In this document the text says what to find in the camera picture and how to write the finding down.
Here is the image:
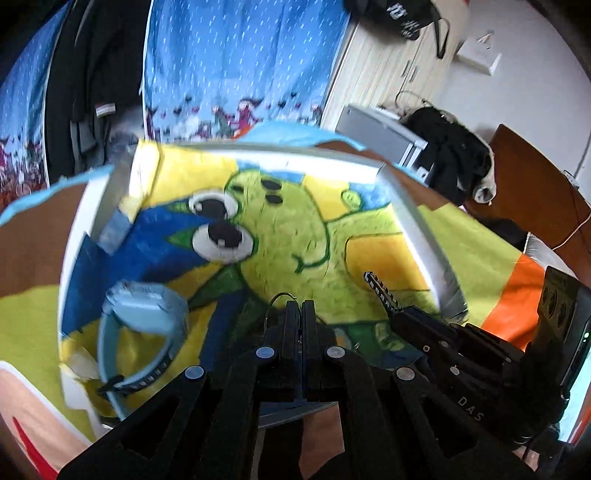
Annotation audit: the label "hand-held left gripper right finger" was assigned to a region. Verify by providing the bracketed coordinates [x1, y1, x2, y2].
[302, 300, 537, 480]

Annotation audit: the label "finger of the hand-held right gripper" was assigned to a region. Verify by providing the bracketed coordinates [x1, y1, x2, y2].
[390, 306, 458, 386]

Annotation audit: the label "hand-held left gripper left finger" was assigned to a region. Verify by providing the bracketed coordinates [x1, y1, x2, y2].
[58, 300, 304, 480]

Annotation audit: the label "black toothed hair clip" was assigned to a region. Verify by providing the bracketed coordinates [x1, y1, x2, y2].
[363, 271, 402, 316]

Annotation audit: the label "white shallow cardboard box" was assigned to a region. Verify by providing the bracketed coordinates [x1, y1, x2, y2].
[58, 137, 470, 444]

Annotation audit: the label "colourful printed blanket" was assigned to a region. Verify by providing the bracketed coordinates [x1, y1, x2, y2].
[0, 121, 591, 480]

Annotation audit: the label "yellow cartoon printed lining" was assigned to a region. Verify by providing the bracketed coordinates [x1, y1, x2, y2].
[62, 144, 439, 439]

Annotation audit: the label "white pillow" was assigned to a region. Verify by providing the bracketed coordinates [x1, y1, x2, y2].
[521, 233, 561, 268]

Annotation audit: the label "light blue smartwatch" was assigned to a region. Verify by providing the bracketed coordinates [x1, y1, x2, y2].
[95, 279, 191, 420]

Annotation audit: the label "brown wooden headboard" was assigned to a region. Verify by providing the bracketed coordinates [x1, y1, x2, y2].
[463, 123, 591, 278]

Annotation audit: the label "pile of black clothes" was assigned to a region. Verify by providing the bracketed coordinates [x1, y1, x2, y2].
[401, 106, 498, 207]

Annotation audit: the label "grey storage box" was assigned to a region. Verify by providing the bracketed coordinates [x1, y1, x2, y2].
[334, 103, 428, 184]

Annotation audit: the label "light wooden cupboard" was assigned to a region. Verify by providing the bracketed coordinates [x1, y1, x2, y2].
[322, 0, 468, 136]

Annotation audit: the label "white paper bag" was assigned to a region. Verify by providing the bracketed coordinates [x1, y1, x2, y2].
[456, 31, 504, 75]

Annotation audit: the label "hanging dark clothes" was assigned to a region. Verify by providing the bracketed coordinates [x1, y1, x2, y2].
[42, 0, 154, 183]

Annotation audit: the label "white cable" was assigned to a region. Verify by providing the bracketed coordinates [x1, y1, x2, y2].
[551, 137, 591, 253]

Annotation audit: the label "black drawstring bag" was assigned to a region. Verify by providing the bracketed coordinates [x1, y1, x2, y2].
[344, 0, 452, 60]

